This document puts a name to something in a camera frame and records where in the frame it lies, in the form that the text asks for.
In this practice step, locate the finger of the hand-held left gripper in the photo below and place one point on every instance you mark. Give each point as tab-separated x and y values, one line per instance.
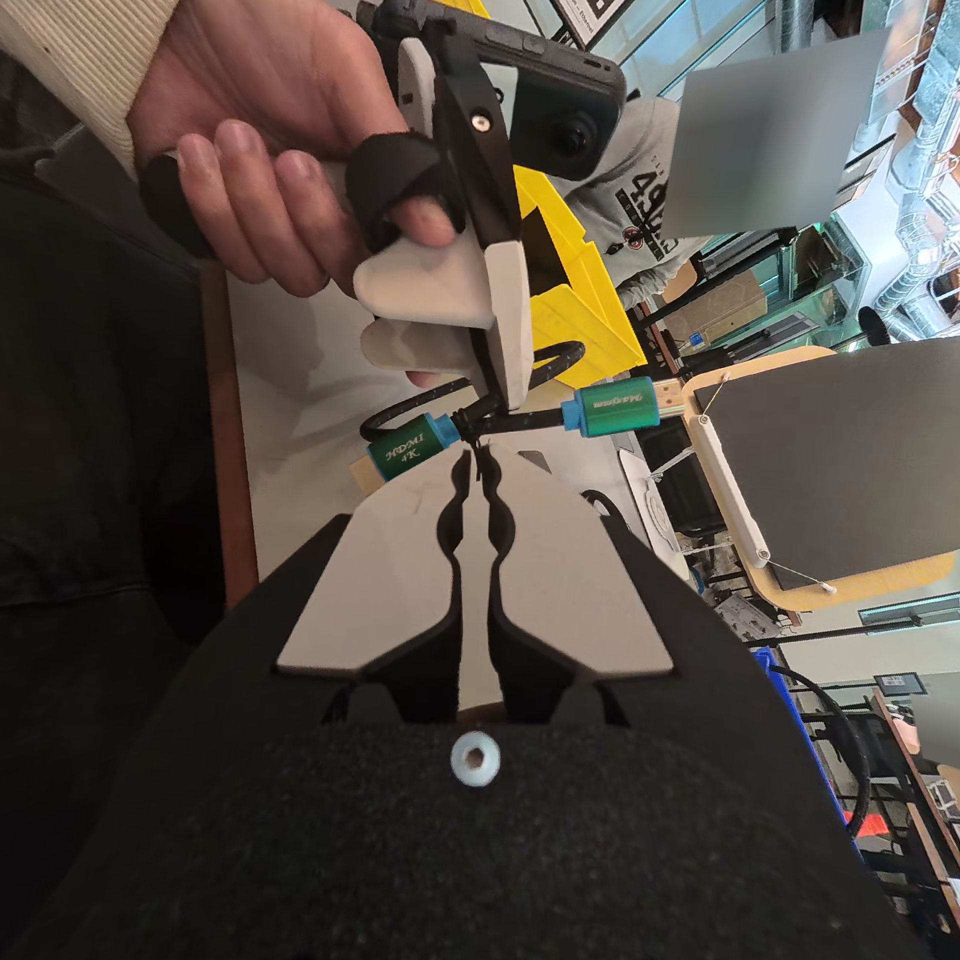
420	349
420	285

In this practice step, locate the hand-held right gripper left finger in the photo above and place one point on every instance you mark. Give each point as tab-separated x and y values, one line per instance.
360	592

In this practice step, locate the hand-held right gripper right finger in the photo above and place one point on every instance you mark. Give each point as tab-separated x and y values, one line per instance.
577	592

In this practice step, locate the yellow storage bin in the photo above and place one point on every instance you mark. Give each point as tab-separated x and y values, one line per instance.
577	300

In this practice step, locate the person's left forearm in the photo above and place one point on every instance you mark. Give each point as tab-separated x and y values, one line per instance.
67	60

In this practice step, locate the person's left hand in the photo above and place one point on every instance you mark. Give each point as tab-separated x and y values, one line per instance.
277	90

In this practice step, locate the wooden board with dark panel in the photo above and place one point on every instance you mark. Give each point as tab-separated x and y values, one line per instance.
825	450

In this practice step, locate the cardboard box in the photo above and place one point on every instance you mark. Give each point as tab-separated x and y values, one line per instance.
720	311

